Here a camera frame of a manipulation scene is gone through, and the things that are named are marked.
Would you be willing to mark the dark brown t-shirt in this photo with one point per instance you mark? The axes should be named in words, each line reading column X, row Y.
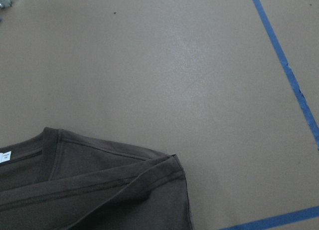
column 60, row 180

